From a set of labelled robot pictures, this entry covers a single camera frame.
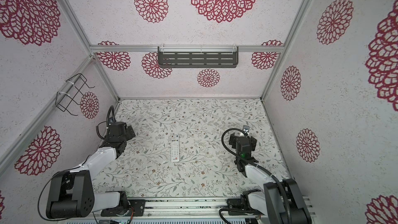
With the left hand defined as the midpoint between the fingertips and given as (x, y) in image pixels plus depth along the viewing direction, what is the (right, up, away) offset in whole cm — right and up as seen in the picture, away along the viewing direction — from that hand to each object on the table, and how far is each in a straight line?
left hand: (122, 134), depth 90 cm
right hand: (+70, +1, -2) cm, 70 cm away
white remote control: (+31, -9, +2) cm, 32 cm away
